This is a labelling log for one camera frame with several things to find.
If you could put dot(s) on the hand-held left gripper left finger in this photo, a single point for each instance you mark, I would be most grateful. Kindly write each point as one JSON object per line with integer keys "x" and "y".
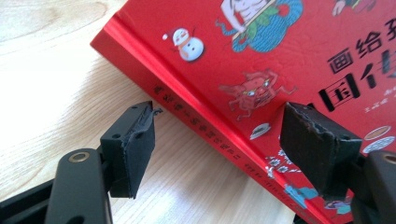
{"x": 130, "y": 155}

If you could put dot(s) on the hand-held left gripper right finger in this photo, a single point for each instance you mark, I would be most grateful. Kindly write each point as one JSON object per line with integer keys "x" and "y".
{"x": 320, "y": 155}

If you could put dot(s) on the red picture book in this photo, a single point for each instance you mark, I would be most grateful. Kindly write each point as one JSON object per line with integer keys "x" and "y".
{"x": 218, "y": 71}

